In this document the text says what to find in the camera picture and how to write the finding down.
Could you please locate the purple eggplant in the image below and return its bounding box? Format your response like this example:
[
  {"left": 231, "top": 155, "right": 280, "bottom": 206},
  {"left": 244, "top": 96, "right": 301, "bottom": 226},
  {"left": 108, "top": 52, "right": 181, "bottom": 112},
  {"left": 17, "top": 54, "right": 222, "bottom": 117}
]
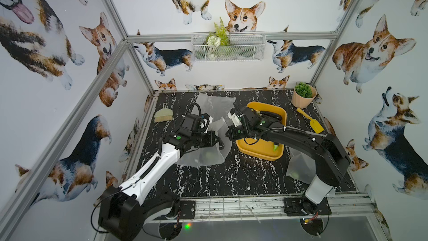
[
  {"left": 273, "top": 142, "right": 279, "bottom": 152},
  {"left": 259, "top": 110, "right": 282, "bottom": 121}
]

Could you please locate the aluminium frame post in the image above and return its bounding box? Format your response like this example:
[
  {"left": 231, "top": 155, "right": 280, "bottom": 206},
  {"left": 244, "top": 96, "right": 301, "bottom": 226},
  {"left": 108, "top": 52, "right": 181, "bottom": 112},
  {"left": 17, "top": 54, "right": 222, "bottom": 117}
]
[{"left": 1, "top": 40, "right": 128, "bottom": 239}]

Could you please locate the white wire wall basket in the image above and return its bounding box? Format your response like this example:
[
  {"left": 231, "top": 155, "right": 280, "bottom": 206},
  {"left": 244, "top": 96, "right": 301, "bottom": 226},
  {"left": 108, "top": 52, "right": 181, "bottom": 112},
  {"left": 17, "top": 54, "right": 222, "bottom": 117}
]
[{"left": 191, "top": 33, "right": 267, "bottom": 61}]

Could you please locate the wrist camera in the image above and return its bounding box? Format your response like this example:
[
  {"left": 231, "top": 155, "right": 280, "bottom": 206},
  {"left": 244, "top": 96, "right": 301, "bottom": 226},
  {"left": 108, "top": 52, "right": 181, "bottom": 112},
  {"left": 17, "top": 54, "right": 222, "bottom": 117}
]
[
  {"left": 227, "top": 112, "right": 242, "bottom": 127},
  {"left": 182, "top": 113, "right": 210, "bottom": 133}
]

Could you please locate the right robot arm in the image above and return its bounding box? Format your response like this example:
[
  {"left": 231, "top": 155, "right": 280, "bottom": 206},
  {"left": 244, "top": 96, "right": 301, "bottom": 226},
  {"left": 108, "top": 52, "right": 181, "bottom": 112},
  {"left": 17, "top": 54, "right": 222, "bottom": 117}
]
[{"left": 226, "top": 107, "right": 351, "bottom": 204}]

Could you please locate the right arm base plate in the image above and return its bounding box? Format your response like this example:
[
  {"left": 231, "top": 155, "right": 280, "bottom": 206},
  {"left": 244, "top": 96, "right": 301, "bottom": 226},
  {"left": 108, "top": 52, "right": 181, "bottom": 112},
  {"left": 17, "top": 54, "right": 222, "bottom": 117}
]
[{"left": 283, "top": 196, "right": 332, "bottom": 216}]

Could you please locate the frosted zip-top bag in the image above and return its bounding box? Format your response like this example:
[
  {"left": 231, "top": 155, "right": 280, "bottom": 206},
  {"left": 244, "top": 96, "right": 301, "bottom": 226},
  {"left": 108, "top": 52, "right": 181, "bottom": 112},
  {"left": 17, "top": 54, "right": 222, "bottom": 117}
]
[
  {"left": 196, "top": 93, "right": 236, "bottom": 122},
  {"left": 286, "top": 148, "right": 316, "bottom": 185},
  {"left": 176, "top": 117, "right": 232, "bottom": 168}
]

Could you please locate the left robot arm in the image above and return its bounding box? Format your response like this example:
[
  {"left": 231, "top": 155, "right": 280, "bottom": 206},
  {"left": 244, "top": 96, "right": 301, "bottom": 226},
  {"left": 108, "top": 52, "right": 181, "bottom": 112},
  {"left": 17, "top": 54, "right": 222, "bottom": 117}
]
[{"left": 97, "top": 131, "right": 221, "bottom": 241}]

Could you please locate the artificial fern and flower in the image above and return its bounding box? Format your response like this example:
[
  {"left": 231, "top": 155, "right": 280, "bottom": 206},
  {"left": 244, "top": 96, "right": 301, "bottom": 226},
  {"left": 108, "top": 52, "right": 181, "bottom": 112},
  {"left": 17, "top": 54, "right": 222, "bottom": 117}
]
[{"left": 204, "top": 18, "right": 230, "bottom": 60}]

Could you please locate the pink pot green plant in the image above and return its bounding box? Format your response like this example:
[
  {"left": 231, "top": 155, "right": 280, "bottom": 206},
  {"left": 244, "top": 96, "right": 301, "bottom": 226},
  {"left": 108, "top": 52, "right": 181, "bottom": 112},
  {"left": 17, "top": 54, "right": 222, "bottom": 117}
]
[{"left": 292, "top": 82, "right": 318, "bottom": 109}]

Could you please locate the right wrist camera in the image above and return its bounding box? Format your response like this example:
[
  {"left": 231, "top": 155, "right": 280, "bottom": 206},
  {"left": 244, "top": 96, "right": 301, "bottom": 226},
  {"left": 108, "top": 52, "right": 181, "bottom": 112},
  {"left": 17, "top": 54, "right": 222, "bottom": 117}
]
[{"left": 227, "top": 112, "right": 242, "bottom": 127}]

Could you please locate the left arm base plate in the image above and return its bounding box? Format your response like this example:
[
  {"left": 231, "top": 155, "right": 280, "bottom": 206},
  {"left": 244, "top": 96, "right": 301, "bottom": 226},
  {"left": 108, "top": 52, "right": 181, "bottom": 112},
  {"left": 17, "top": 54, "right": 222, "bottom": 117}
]
[{"left": 173, "top": 200, "right": 196, "bottom": 220}]

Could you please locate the frosted zip-top bag front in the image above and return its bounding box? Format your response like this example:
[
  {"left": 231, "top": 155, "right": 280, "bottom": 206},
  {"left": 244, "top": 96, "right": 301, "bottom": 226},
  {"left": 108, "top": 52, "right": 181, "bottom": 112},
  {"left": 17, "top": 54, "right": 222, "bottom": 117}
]
[{"left": 286, "top": 148, "right": 316, "bottom": 185}]

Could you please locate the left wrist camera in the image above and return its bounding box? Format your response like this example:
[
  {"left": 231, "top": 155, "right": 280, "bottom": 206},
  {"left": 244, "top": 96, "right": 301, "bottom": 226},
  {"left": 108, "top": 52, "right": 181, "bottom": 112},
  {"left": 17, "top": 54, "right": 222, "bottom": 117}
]
[{"left": 182, "top": 113, "right": 210, "bottom": 133}]

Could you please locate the yellow plastic tray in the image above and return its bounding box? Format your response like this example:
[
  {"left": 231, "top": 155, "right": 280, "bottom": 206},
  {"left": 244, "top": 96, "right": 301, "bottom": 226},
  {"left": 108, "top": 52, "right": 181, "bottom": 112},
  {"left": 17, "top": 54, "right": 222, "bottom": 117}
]
[{"left": 236, "top": 102, "right": 287, "bottom": 161}]

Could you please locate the yellow plastic scoop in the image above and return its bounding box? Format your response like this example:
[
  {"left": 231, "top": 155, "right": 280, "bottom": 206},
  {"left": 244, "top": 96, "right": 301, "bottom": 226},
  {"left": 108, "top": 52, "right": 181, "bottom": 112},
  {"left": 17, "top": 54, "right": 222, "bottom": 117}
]
[{"left": 296, "top": 108, "right": 324, "bottom": 134}]

